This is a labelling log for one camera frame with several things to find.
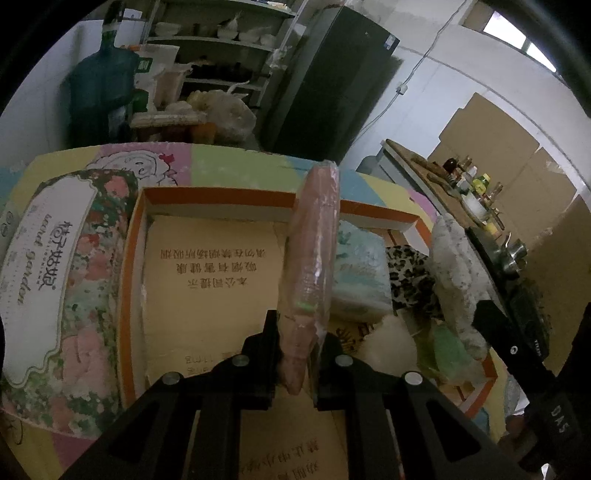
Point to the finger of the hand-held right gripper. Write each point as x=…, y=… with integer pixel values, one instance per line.
x=508, y=344

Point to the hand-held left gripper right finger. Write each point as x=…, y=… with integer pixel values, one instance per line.
x=328, y=374

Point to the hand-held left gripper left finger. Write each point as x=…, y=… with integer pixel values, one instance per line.
x=263, y=369

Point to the mint green sponge puff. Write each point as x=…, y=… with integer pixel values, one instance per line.
x=443, y=350

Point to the white fluffy pompom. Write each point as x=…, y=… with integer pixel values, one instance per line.
x=388, y=344

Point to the white floral packet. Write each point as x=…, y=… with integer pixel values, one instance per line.
x=457, y=277

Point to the shallow cardboard tray box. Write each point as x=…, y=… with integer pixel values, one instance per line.
x=207, y=300

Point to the pale green tissue packet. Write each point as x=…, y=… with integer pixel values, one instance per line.
x=360, y=277

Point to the leopard print scrunchie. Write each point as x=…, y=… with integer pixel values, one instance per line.
x=411, y=281

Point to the pink cloth pack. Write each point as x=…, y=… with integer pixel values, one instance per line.
x=309, y=258

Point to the black gas stove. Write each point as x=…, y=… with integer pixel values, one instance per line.
x=526, y=304

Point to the metal kettle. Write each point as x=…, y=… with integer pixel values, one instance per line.
x=510, y=256

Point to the large white bowl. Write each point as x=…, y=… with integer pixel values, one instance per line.
x=475, y=206

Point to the row of condiment bottles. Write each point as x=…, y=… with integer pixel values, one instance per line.
x=475, y=182

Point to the wooden cutting board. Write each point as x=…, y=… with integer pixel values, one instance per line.
x=425, y=177

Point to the kitchen counter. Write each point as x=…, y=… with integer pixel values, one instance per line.
x=415, y=175

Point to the floral tissue pack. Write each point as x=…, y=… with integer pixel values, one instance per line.
x=51, y=258

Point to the filled plastic bag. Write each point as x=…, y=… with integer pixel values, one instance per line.
x=226, y=115

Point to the dark refrigerator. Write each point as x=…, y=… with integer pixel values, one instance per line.
x=323, y=83

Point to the high barred window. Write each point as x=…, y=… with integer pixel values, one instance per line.
x=512, y=32

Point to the white sack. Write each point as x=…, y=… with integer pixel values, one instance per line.
x=154, y=69

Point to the blue water jug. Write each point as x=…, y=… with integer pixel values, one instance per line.
x=97, y=92

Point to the white metal shelf rack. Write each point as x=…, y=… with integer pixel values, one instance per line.
x=221, y=46

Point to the black water pump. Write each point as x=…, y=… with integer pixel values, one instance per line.
x=113, y=23

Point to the cardboard wall sheet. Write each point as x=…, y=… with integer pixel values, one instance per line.
x=531, y=184

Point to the wall socket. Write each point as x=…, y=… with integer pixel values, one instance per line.
x=402, y=88

